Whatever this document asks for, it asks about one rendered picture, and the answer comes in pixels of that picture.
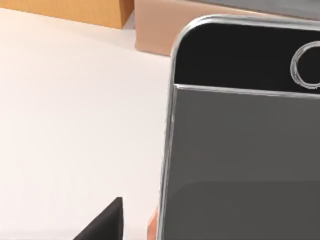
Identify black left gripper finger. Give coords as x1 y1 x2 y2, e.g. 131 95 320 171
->
72 196 124 240

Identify salmon-coloured phone stand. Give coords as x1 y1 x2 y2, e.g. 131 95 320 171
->
146 208 159 240

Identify black smartphone with silver rim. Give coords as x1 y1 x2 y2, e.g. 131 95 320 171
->
155 13 320 240

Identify salmon-coloured shallow box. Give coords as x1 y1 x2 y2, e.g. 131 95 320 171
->
134 0 320 57

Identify wooden cupboard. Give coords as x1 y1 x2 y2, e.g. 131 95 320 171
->
0 0 135 30

